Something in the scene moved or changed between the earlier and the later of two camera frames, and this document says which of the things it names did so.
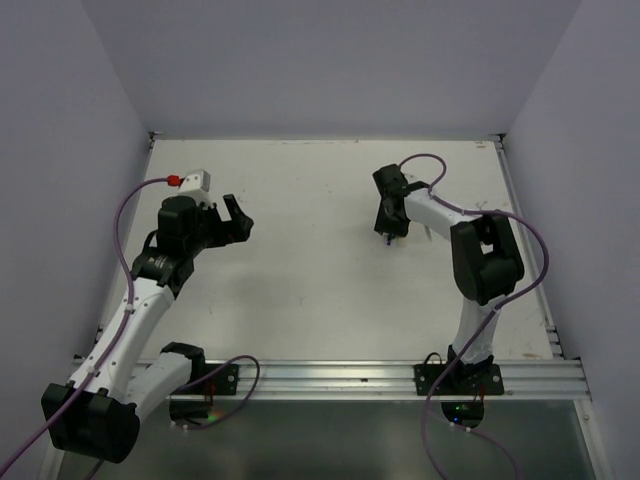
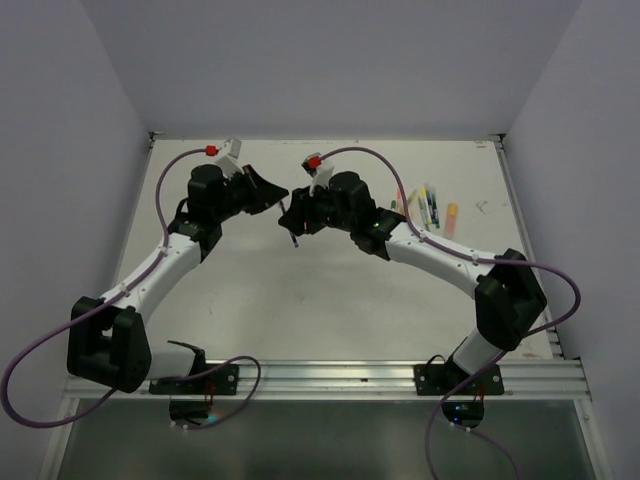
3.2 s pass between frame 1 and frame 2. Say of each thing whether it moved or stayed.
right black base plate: stayed
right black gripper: moved
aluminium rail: stayed
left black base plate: stayed
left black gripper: moved
